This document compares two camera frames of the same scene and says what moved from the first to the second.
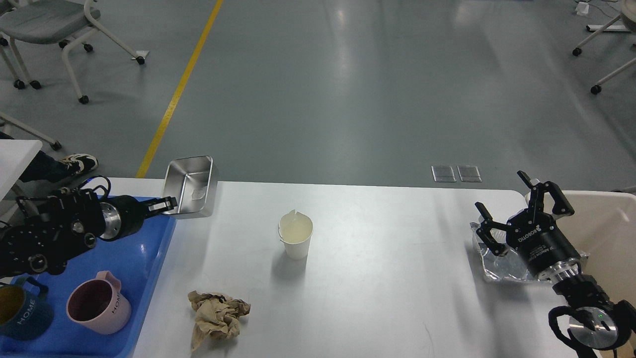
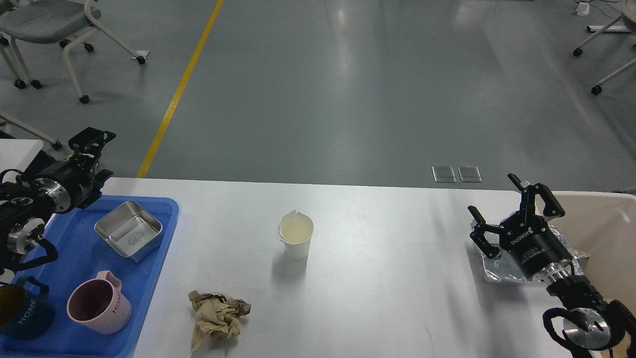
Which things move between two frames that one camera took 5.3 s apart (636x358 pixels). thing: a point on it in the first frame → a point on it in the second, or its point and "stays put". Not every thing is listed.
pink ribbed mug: [96, 305] stays put
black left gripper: [124, 215] → [74, 183]
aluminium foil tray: [511, 266] stays put
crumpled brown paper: [217, 317] stays put
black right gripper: [533, 235] → [527, 237]
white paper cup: [295, 230] stays put
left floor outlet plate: [443, 174] stays put
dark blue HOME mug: [24, 315] stays put
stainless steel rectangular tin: [193, 181] → [130, 229]
